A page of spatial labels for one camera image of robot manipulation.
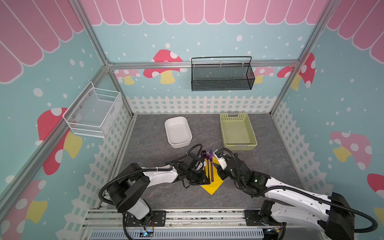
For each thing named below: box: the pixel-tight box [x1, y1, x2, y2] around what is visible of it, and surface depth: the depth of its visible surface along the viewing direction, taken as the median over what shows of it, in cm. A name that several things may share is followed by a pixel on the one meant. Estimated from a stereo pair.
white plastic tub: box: [164, 116, 193, 149], surface depth 111 cm
